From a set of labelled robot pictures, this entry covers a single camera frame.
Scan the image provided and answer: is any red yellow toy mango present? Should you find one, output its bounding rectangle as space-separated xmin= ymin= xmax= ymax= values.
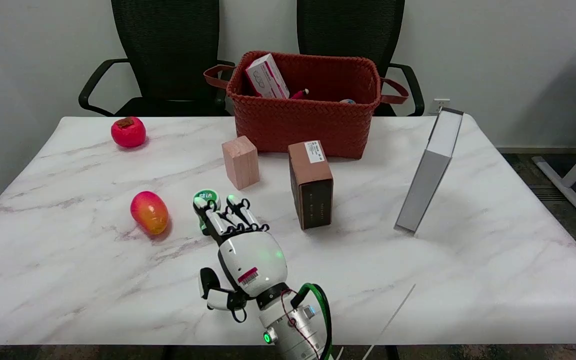
xmin=130 ymin=190 xmax=170 ymax=236

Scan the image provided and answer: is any pink wooden block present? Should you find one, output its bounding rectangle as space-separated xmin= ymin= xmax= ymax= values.
xmin=221 ymin=135 xmax=261 ymax=191

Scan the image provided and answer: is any green robot cable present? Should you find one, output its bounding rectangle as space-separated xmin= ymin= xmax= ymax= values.
xmin=290 ymin=283 xmax=333 ymax=360

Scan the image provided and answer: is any red toy persimmon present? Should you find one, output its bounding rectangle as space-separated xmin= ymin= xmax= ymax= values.
xmin=110 ymin=116 xmax=147 ymax=149

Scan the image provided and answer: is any pink white carton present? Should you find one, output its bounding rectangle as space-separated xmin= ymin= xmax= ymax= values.
xmin=245 ymin=53 xmax=291 ymax=100

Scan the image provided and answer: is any black mesh office chair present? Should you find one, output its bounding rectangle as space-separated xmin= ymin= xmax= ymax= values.
xmin=296 ymin=0 xmax=425 ymax=117
xmin=78 ymin=0 xmax=236 ymax=117

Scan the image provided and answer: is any green white gum bottle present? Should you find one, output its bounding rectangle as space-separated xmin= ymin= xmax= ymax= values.
xmin=193 ymin=189 xmax=221 ymax=235

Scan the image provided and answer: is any brown cardboard box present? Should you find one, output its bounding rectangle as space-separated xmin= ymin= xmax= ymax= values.
xmin=288 ymin=140 xmax=335 ymax=231

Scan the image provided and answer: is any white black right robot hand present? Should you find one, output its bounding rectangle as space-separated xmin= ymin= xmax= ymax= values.
xmin=192 ymin=194 xmax=289 ymax=324

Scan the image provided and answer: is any red woven basket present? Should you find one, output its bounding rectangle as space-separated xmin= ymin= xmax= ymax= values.
xmin=203 ymin=50 xmax=410 ymax=160

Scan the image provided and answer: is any thin white zip tie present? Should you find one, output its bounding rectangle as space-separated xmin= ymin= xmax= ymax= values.
xmin=362 ymin=284 xmax=417 ymax=360

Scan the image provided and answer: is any white book with photo cover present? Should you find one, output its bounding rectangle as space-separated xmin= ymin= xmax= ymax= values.
xmin=394 ymin=107 xmax=465 ymax=235

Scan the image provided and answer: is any white desk frame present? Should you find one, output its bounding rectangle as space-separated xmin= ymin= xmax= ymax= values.
xmin=532 ymin=48 xmax=576 ymax=226

